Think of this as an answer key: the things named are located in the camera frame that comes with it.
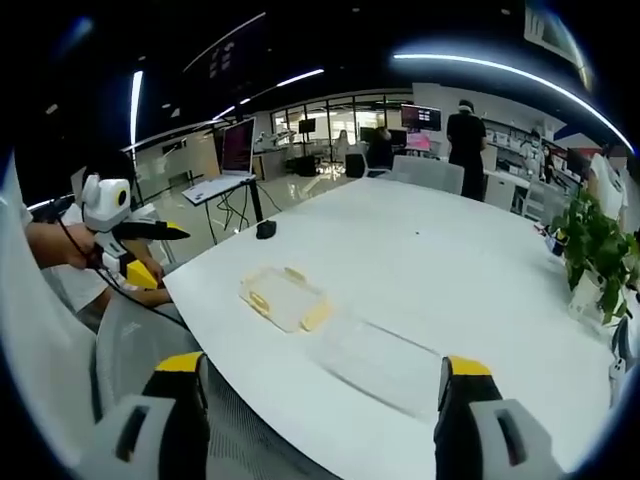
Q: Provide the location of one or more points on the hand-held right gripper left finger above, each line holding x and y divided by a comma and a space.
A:
165, 440

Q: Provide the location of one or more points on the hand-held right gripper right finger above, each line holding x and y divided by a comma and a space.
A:
465, 435

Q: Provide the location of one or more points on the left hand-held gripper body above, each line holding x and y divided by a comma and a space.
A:
102, 205

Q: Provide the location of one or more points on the person's left hand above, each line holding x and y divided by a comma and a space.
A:
82, 254

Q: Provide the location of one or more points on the person's body in white shirt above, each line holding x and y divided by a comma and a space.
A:
75, 287

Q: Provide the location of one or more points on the grey mesh office chair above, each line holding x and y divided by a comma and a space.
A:
140, 345

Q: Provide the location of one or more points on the clear plastic lid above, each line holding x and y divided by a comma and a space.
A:
380, 365

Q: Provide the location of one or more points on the black laptop stand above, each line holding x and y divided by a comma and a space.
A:
256, 200

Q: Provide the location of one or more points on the short ceiling light strip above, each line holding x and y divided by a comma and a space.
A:
137, 100
300, 78

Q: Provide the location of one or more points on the small black object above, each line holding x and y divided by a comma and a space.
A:
266, 230

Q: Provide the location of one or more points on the open white laptop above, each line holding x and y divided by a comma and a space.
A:
237, 150

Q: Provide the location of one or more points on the clear container with yellow clips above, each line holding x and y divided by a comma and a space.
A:
285, 302

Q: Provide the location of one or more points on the white and dark object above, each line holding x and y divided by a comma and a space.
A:
621, 360

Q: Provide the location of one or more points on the black screen on stand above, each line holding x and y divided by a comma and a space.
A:
307, 126

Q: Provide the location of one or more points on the black office chair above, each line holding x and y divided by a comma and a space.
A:
355, 165

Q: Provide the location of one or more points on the green potted plant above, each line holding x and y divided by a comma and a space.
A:
595, 245

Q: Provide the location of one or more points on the long ceiling light strip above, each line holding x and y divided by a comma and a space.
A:
500, 67

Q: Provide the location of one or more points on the wall monitor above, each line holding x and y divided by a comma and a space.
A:
421, 117

